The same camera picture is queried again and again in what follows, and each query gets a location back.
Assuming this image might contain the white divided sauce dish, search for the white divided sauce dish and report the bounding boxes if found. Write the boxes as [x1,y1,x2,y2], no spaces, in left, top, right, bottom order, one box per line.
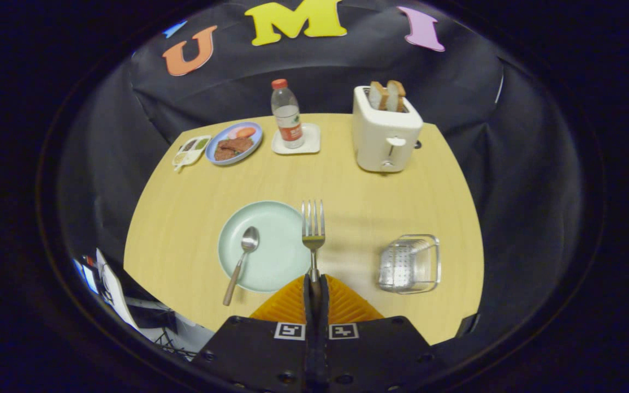
[171,135,212,171]

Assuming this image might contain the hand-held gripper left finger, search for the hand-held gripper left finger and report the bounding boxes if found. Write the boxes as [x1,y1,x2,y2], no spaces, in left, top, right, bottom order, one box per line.
[192,274,318,393]

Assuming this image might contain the small metal drainer basket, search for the small metal drainer basket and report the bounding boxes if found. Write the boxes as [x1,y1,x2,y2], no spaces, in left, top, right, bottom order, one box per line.
[378,234,442,295]

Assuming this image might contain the clear water bottle red cap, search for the clear water bottle red cap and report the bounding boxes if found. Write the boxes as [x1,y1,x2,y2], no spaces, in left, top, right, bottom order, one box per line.
[271,79,305,149]

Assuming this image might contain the spoon with wooden handle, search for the spoon with wooden handle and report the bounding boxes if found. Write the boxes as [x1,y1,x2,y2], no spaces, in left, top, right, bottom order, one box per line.
[223,226,260,306]

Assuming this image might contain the white paper sheet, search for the white paper sheet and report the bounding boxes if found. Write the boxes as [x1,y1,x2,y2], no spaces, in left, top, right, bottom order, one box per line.
[95,248,140,329]

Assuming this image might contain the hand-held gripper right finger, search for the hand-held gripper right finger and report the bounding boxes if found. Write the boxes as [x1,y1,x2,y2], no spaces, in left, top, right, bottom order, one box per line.
[317,274,446,393]

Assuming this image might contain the toasted bread slice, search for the toasted bread slice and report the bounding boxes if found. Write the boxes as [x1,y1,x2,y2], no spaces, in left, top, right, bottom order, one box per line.
[369,81,389,111]
[387,80,406,112]

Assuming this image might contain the pale green plate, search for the pale green plate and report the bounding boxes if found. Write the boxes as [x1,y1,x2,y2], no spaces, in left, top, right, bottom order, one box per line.
[217,200,312,293]

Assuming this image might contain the white square coaster tray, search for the white square coaster tray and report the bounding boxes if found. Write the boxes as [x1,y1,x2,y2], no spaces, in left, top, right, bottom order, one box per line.
[271,123,322,156]

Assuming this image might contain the blue plate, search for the blue plate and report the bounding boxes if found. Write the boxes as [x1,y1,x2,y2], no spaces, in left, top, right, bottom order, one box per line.
[205,121,264,166]

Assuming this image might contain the fork with wooden handle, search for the fork with wooden handle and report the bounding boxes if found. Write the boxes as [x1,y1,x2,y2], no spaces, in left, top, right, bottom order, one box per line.
[301,199,326,309]

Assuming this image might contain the white toaster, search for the white toaster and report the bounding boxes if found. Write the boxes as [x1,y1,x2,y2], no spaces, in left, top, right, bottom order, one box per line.
[352,85,424,174]

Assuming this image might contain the brown meat slices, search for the brown meat slices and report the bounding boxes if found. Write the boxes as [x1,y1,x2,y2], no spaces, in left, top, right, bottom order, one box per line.
[214,136,254,162]

